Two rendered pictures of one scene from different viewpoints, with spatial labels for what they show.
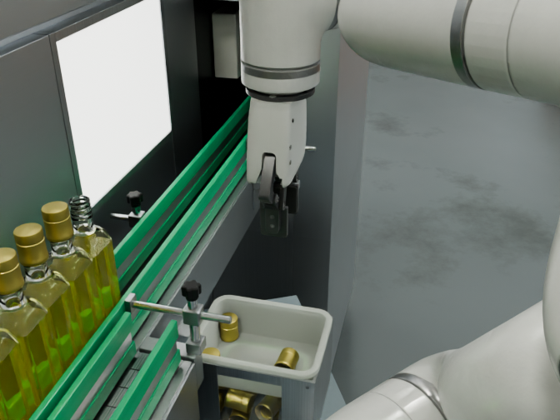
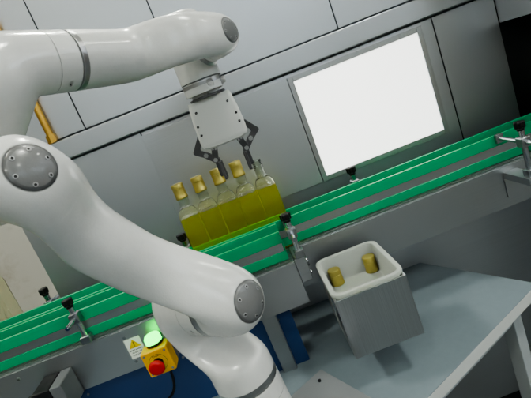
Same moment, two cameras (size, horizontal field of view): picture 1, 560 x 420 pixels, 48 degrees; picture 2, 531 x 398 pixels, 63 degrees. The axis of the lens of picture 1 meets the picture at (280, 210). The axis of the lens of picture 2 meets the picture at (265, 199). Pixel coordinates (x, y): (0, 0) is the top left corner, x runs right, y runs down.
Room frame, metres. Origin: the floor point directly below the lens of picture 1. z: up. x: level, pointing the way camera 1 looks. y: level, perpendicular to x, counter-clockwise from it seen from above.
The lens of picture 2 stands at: (0.48, -0.89, 1.49)
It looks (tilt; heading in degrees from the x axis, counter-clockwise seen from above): 13 degrees down; 76
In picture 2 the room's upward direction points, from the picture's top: 22 degrees counter-clockwise
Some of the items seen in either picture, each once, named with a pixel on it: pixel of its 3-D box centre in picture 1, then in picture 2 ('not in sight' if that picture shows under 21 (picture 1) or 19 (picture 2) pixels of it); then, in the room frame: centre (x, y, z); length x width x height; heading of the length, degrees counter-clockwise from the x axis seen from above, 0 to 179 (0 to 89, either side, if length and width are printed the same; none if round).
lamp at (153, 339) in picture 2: not in sight; (152, 338); (0.33, 0.20, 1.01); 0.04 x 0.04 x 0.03
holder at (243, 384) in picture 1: (248, 367); (362, 291); (0.86, 0.06, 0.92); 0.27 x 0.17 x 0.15; 76
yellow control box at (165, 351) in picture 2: not in sight; (160, 355); (0.33, 0.19, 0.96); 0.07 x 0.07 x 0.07; 76
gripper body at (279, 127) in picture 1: (280, 126); (216, 117); (0.66, 0.00, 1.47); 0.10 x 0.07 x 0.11; 166
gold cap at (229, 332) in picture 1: (228, 327); (370, 263); (0.92, 0.10, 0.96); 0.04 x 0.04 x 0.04
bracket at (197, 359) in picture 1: (172, 362); (301, 262); (0.77, 0.17, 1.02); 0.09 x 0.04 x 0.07; 76
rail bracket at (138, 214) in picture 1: (127, 222); (355, 185); (1.04, 0.29, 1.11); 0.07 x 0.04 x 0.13; 76
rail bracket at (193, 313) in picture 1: (178, 315); (291, 232); (0.76, 0.15, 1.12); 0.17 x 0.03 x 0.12; 76
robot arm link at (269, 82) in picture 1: (281, 71); (205, 87); (0.66, 0.00, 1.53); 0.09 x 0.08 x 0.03; 166
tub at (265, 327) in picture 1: (262, 350); (359, 280); (0.85, 0.03, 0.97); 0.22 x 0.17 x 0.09; 76
